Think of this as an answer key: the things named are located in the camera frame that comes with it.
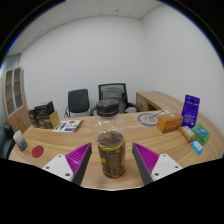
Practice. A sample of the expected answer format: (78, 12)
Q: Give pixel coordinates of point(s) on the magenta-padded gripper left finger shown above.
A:
(78, 158)

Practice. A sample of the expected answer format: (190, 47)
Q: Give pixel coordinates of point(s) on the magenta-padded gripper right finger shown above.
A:
(148, 159)

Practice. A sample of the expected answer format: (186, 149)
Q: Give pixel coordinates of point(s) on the clear bottle with brown label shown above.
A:
(111, 153)

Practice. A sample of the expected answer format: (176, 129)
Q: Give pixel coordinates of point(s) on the white printed leaflet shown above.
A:
(67, 126)

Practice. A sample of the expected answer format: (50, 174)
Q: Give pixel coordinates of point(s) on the flat round red coaster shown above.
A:
(37, 151)

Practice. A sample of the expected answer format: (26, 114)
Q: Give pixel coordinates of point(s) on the orange cardboard box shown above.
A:
(169, 123)

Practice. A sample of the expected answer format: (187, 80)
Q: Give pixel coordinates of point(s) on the brown carton with tan side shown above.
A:
(50, 121)

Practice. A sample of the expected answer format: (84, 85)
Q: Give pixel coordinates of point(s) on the small beige box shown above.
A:
(187, 133)

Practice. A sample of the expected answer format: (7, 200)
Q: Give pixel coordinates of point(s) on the small blue box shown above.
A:
(197, 147)

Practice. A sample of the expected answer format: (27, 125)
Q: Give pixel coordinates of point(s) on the black office chair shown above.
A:
(77, 100)

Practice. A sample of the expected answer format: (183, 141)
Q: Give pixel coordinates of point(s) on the green flat box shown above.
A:
(201, 133)

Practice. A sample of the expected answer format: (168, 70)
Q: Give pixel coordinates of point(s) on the dark brown flat carton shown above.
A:
(44, 108)

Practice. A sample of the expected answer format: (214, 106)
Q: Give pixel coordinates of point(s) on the wooden side desk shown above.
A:
(156, 99)

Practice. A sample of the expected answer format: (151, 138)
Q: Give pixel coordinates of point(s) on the white mug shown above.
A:
(20, 140)

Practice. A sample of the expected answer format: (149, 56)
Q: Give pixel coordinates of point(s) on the purple upright package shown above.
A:
(190, 110)

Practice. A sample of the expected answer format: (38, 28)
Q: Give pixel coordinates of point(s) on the black leather sofa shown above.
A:
(6, 143)

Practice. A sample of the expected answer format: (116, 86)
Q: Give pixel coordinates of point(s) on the grey mesh office chair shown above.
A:
(113, 91)

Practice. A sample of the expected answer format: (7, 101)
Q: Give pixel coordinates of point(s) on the wooden glass-door cabinet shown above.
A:
(15, 110)

